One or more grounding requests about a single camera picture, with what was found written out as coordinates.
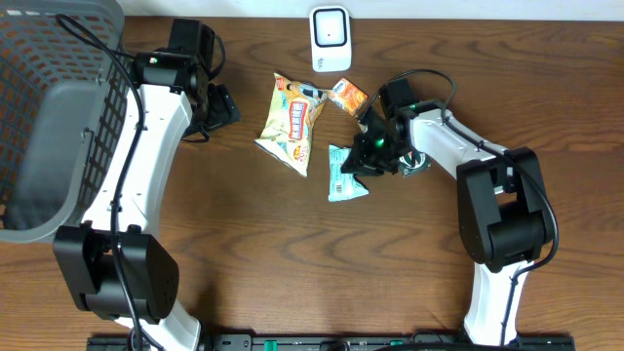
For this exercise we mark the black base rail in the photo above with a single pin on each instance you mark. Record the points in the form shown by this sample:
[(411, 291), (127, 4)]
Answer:
[(420, 341)]

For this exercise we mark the light green snack packet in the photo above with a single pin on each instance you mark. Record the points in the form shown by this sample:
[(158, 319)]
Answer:
[(343, 187)]

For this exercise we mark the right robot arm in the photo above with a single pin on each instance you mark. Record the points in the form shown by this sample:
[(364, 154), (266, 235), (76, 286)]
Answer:
[(505, 220)]

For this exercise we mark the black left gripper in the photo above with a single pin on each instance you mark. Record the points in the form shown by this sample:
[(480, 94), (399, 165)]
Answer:
[(223, 106)]

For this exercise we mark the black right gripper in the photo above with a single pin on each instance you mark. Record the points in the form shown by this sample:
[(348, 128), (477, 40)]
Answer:
[(366, 169)]

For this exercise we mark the orange juice carton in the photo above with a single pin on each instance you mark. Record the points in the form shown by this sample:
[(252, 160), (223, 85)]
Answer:
[(347, 96)]

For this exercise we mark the grey plastic mesh basket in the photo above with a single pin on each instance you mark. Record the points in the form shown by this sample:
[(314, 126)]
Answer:
[(63, 105)]

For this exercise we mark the dark green round-label packet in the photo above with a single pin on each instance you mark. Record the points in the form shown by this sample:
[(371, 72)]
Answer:
[(417, 163)]

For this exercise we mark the yellow chips bag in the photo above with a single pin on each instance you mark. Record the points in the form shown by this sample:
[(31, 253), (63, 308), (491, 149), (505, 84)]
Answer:
[(287, 135)]

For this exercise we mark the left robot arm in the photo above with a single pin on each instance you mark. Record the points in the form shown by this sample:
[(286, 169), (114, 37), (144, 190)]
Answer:
[(112, 262)]

